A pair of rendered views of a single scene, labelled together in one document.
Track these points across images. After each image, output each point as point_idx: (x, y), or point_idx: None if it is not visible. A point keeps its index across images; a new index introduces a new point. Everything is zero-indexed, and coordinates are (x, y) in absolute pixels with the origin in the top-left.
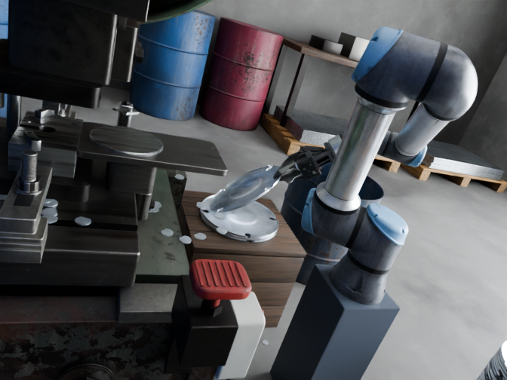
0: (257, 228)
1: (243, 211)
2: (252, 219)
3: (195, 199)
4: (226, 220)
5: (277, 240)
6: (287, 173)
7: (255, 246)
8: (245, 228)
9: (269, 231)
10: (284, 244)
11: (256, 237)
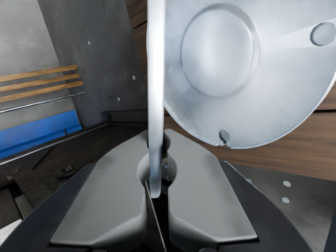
0: (250, 110)
1: (220, 39)
2: (239, 77)
3: (145, 5)
4: (188, 90)
5: (314, 133)
6: (174, 174)
7: (245, 152)
8: (222, 111)
9: (285, 115)
10: (333, 149)
11: (239, 148)
